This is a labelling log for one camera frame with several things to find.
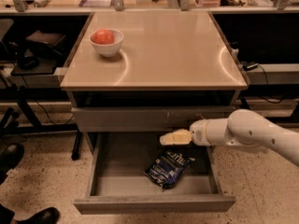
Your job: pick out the red apple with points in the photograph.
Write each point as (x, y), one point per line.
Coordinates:
(103, 37)

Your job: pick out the closed grey top drawer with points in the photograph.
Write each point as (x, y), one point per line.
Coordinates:
(144, 119)

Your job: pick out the black table leg left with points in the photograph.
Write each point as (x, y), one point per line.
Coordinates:
(76, 147)

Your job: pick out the small black box with cable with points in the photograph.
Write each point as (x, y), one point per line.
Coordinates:
(249, 66)

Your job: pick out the blue chip bag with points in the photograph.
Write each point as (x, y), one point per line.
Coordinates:
(168, 168)

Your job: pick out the white ceramic bowl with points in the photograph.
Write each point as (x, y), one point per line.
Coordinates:
(112, 49)

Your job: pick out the black device on shelf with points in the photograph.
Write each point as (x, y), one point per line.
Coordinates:
(38, 54)

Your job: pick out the grey drawer cabinet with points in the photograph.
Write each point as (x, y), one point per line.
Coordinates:
(168, 58)

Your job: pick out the black shoe left edge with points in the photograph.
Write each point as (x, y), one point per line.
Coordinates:
(9, 159)

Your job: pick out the black shoe bottom left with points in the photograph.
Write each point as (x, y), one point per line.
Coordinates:
(47, 216)

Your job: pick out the open grey middle drawer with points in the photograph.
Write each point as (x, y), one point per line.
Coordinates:
(118, 184)

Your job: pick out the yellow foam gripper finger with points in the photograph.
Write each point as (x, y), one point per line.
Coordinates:
(176, 138)

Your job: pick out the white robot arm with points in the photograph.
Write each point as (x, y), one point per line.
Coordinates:
(243, 128)

